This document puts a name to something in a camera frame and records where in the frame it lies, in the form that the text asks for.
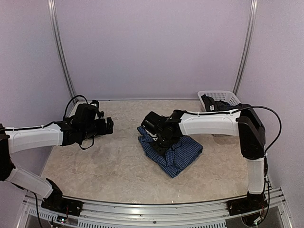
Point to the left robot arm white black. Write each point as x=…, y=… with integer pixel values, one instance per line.
x=87, y=123

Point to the blue checked long sleeve shirt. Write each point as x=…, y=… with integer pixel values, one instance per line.
x=177, y=158

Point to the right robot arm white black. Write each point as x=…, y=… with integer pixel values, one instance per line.
x=243, y=123

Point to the left aluminium frame post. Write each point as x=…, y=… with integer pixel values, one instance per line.
x=59, y=46

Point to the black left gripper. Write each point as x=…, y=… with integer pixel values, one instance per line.
x=103, y=130

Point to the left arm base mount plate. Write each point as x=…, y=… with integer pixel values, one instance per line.
x=63, y=205

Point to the aluminium frame post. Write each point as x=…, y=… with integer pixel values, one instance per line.
x=247, y=44
x=59, y=46

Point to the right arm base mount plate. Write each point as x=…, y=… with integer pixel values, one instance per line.
x=245, y=205

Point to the white plastic laundry basket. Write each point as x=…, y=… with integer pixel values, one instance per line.
x=219, y=95

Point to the dark striped shirt in basket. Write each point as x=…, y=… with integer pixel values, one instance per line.
x=215, y=106

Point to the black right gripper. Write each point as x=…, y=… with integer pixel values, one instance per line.
x=161, y=150

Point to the front aluminium rail frame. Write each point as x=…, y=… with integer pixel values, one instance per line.
x=98, y=214

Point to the right aluminium frame post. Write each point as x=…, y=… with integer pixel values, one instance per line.
x=247, y=44

